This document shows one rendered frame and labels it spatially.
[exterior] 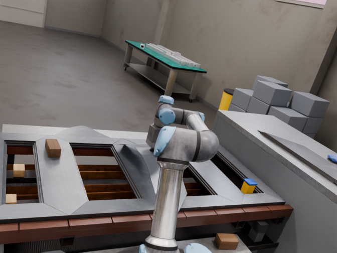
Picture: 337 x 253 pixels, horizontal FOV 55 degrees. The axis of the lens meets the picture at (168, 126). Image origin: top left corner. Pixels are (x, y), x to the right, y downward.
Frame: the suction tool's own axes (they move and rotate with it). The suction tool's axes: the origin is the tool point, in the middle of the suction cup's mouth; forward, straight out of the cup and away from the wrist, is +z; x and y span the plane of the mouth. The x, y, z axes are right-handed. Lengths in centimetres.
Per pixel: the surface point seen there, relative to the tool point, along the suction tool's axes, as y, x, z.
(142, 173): 3.2, -0.3, 12.9
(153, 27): -327, -665, -13
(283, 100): -275, -147, 3
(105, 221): 34.6, 31.6, 14.8
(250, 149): -80, -6, 2
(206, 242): -19, 40, 29
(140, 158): -2.8, -16.5, 12.8
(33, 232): 62, 31, 17
